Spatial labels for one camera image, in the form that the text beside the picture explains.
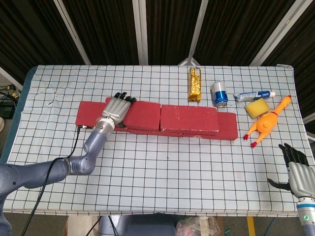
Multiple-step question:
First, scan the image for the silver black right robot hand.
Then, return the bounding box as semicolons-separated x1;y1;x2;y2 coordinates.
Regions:
267;143;315;199

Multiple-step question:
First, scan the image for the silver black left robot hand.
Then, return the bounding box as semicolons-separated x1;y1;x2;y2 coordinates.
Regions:
101;91;137;129

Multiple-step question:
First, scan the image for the red brick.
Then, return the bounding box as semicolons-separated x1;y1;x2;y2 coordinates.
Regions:
105;97;161;132
183;112;238;141
159;104;220;133
126;127;185;137
75;101;109;130

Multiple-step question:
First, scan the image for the orange rubber chicken toy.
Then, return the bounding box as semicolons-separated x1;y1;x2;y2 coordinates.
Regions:
243;95;292;148

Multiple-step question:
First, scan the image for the yellow table leg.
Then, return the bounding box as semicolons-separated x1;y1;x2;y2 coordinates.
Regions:
247;216;256;236

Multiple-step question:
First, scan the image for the white black grid tablecloth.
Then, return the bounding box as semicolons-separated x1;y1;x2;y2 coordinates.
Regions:
3;64;315;217

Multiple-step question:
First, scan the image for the yellow sponge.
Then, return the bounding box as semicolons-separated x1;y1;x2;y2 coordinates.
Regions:
244;98;271;119

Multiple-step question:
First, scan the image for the gold foil package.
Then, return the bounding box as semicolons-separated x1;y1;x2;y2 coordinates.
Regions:
188;68;203;102

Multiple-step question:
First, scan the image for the white blue toothpaste tube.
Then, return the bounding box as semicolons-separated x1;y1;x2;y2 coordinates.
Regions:
233;90;276;102

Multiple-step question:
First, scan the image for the blue table underlay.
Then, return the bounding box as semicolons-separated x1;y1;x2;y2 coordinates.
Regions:
0;65;39;164

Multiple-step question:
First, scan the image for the blue and white can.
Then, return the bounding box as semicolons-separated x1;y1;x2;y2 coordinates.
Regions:
210;81;229;107

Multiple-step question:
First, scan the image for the black electronics box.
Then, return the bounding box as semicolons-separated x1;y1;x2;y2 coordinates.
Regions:
0;104;15;118

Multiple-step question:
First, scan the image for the clear plastic bag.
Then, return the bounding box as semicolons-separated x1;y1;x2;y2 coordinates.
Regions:
176;216;222;236

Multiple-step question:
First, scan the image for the white sack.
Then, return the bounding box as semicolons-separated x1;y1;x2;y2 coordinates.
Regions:
63;216;99;236

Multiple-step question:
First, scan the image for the white frame post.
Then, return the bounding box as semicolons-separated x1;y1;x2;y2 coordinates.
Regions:
54;0;92;66
178;0;210;66
132;0;149;66
248;0;310;66

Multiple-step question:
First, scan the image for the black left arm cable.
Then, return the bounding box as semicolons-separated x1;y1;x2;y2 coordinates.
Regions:
21;125;86;236

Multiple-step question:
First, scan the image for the yellow black cable bundle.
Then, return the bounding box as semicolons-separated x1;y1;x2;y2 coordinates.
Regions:
0;83;22;99

